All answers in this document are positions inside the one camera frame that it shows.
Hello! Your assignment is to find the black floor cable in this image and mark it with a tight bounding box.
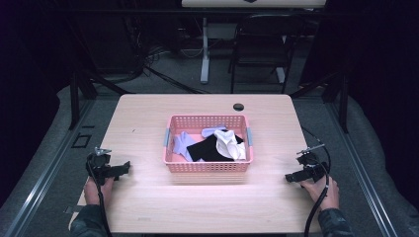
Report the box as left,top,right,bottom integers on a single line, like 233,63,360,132
143,64,211,96

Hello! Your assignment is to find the black folding chair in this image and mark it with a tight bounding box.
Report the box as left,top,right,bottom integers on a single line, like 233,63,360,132
227,13,306,95

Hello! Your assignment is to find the black sock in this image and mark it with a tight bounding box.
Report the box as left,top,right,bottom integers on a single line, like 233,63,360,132
186,129,245,163

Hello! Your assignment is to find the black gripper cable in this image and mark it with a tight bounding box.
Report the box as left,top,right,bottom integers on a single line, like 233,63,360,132
300,125,332,237
86,157,114,237

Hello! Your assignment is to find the person's right hand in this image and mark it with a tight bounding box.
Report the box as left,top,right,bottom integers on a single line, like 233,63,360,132
298,176,341,211

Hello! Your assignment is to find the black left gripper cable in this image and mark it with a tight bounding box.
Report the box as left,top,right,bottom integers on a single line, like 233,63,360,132
86,157,114,237

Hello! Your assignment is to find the white desk leg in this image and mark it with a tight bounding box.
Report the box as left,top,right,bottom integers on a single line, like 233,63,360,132
200,16,212,85

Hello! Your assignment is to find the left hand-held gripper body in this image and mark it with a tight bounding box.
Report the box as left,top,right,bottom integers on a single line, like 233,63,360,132
85,146,116,186

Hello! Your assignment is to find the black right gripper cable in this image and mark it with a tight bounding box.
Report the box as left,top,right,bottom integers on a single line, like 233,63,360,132
300,125,332,237

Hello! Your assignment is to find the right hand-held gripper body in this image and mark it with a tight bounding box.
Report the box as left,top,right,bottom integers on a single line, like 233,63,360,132
295,143,330,184

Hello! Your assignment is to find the large purple sock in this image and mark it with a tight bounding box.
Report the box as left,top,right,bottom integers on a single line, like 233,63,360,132
171,130,200,163

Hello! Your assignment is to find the pink plastic basket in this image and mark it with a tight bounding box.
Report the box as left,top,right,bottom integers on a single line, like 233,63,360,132
162,114,255,174

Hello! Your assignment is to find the white sock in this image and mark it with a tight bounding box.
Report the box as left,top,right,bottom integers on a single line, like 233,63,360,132
212,128,248,162

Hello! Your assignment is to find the small purple sock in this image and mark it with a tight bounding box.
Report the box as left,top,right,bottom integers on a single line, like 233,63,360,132
200,124,228,138

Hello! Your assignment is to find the aluminium floor rail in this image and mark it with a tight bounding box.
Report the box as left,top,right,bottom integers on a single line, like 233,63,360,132
3,98,97,237
324,98,400,237

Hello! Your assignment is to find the person's left hand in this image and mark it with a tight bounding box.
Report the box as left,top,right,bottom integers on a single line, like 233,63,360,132
83,176,116,207

